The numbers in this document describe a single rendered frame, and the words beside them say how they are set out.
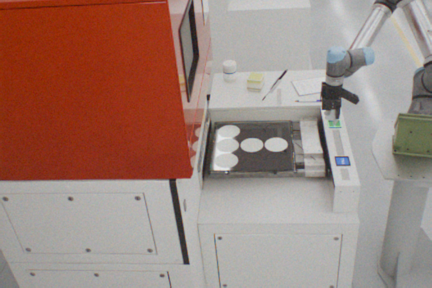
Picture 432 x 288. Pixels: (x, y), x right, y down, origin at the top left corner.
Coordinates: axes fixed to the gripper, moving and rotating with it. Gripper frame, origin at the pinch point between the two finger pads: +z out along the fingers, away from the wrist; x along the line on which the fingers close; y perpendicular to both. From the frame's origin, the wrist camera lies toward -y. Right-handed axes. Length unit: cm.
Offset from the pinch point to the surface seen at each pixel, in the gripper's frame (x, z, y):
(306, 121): -10.7, 6.7, 11.8
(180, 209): 66, -13, 59
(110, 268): 66, 18, 89
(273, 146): 7.6, 7.4, 27.8
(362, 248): -13, 97, -22
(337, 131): 4.7, 1.8, -0.1
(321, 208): 37.9, 15.3, 9.6
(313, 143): 2.7, 9.4, 9.9
